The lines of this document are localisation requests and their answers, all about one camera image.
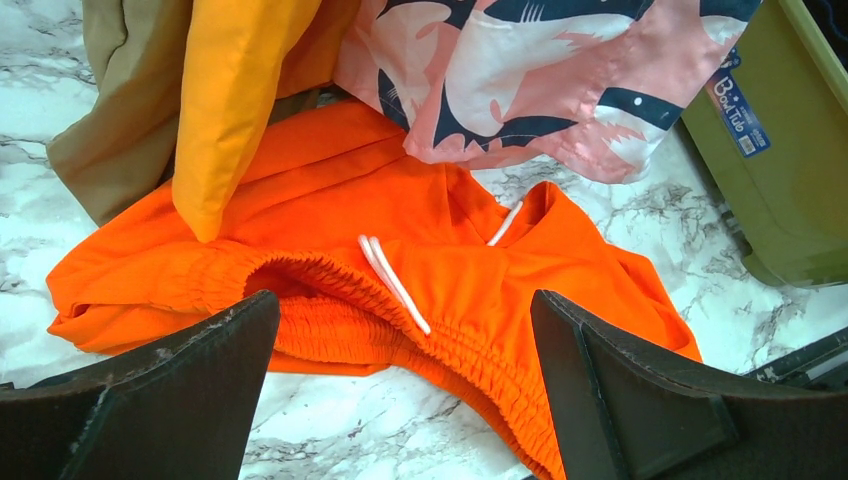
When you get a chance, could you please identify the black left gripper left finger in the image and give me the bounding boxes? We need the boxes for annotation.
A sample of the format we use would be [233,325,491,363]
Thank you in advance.
[1,291,280,479]

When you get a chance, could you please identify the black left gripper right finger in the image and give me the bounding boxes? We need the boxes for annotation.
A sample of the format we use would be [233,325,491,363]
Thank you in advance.
[531,290,847,479]

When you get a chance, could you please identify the red orange shorts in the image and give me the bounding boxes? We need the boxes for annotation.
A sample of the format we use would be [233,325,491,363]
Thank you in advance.
[47,101,700,479]

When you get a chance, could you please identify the navy blue shorts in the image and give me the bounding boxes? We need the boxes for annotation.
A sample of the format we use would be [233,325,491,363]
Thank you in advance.
[818,0,847,51]

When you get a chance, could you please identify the tan brown shorts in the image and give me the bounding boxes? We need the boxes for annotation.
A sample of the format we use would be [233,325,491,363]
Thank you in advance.
[47,1,196,224]

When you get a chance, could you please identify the pink shark print shorts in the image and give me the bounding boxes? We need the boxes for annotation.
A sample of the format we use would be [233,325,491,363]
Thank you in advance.
[334,0,758,184]

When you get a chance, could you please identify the olive green plastic basket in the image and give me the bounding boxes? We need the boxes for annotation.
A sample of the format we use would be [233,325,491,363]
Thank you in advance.
[682,1,847,288]

